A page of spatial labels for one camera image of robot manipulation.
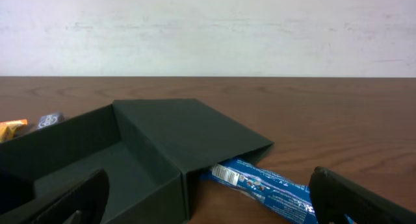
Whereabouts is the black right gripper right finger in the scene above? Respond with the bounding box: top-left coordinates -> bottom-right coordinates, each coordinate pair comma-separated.
309,167 -> 415,224

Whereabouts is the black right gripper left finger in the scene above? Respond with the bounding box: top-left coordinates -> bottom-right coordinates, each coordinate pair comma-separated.
1,169 -> 110,224

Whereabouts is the blue cookie roll pack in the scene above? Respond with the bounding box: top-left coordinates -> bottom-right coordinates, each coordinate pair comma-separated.
200,156 -> 355,224

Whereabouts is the black cardboard box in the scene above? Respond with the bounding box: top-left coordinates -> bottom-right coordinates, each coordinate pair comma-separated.
1,99 -> 272,223

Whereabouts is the blue eclipse mint tin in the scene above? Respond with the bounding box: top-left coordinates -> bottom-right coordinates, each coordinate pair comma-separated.
37,112 -> 64,130

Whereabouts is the small yellow biscuit packet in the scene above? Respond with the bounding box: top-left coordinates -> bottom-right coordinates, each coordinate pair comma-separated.
0,119 -> 28,143

